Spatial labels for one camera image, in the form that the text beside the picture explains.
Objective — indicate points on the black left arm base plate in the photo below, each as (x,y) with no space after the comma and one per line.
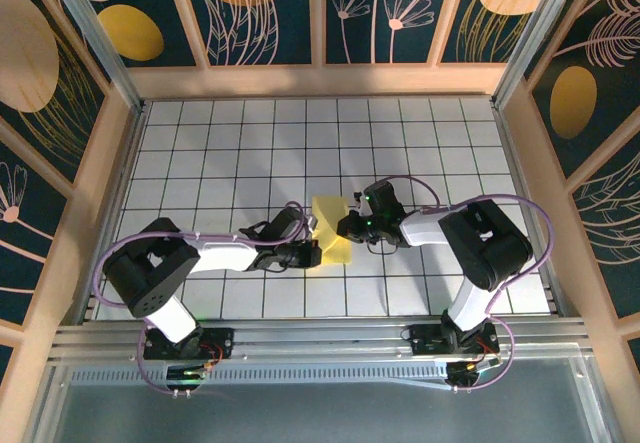
(220,343)

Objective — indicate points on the aluminium side rail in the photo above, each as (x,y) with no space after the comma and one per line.
(127,163)
(516,163)

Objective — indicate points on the aluminium corner post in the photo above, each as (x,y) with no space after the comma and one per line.
(96,38)
(532,38)

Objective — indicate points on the grey metal tray panel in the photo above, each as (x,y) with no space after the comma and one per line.
(320,413)

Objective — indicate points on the yellow cloth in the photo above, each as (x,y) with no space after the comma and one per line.
(332,253)

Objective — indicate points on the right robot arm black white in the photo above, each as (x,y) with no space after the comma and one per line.
(425,228)

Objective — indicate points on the aluminium table edge rail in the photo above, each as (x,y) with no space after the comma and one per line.
(320,338)

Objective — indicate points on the small circuit board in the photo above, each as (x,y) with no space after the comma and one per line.
(187,373)
(472,369)

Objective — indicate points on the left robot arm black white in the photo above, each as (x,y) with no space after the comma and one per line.
(225,258)

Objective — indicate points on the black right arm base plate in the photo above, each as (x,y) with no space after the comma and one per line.
(425,343)

